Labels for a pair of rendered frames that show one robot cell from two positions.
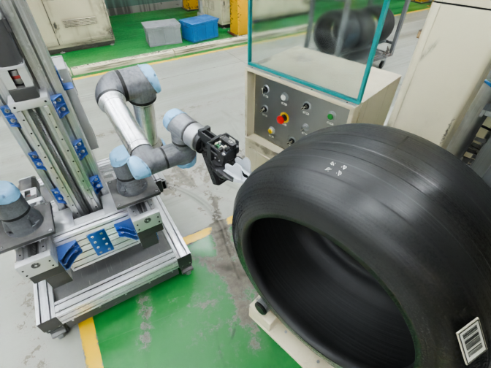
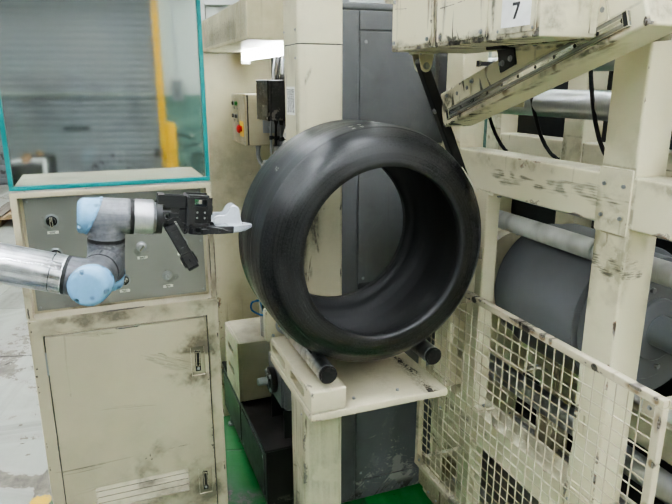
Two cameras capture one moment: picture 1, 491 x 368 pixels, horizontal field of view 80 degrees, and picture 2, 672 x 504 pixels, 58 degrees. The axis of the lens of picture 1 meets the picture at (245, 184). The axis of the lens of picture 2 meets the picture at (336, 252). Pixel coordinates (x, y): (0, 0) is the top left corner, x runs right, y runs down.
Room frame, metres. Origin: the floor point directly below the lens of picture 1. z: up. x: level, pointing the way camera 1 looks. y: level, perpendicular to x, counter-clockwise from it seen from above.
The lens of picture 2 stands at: (-0.16, 1.13, 1.55)
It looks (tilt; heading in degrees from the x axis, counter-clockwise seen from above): 15 degrees down; 295
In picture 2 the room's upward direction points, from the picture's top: straight up
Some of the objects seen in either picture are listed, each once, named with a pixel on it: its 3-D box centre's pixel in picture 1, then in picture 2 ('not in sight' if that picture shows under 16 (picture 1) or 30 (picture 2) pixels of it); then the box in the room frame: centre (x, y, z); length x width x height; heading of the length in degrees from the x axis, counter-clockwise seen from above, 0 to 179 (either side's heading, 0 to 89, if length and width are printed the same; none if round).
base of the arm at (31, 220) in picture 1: (19, 217); not in sight; (0.87, 1.01, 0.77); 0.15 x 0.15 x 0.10
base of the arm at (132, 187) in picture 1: (130, 179); not in sight; (1.13, 0.59, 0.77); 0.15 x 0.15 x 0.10
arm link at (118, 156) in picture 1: (125, 161); not in sight; (1.13, 0.58, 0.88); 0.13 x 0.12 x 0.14; 125
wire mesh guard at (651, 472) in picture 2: not in sight; (503, 440); (0.03, -0.34, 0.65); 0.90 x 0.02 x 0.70; 136
